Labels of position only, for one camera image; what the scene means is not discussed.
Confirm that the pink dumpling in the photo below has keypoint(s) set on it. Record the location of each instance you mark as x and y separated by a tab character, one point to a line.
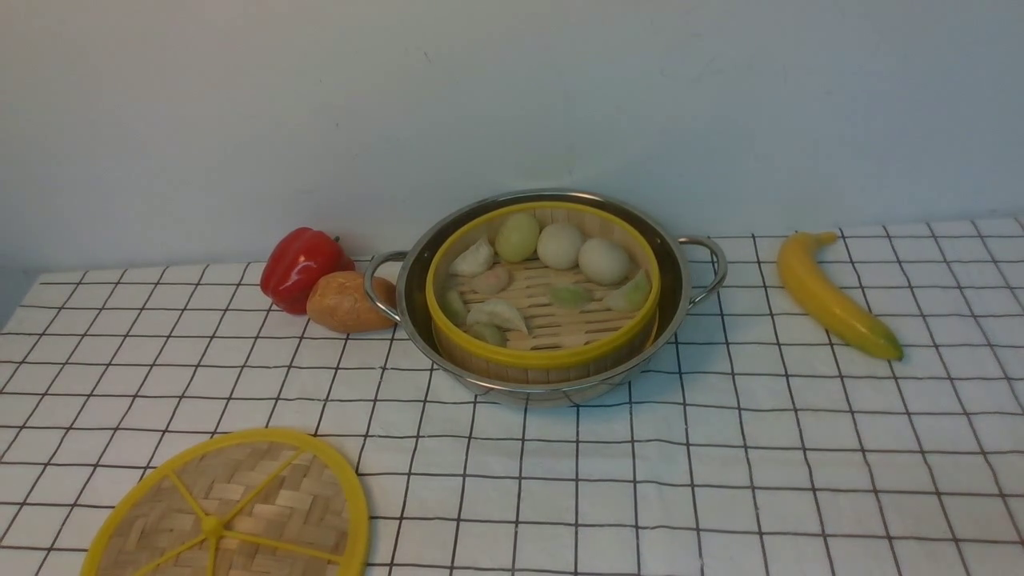
491	282

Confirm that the white dumpling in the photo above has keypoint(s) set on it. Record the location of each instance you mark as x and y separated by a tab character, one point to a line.
498	312
475	260

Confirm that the brown potato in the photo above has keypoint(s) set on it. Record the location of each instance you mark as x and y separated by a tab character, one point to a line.
339	303

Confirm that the white round bun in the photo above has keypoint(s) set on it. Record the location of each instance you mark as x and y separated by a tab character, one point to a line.
559	245
603	262

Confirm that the stainless steel pot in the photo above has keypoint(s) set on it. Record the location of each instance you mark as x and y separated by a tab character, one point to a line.
692	269

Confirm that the yellow banana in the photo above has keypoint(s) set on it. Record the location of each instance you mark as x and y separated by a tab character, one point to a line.
834	310

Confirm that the bamboo steamer basket yellow rim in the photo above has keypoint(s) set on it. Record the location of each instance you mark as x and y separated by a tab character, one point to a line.
563	345

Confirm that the green round bun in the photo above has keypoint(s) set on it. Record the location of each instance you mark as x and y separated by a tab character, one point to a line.
517	237

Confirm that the bamboo steamer lid yellow rim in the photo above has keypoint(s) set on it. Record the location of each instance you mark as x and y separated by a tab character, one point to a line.
251	502

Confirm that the green dumpling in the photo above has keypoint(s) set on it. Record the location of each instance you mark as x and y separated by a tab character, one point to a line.
569	296
488	333
452	304
632	296

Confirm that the red bell pepper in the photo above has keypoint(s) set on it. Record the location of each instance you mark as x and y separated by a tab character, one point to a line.
297	263

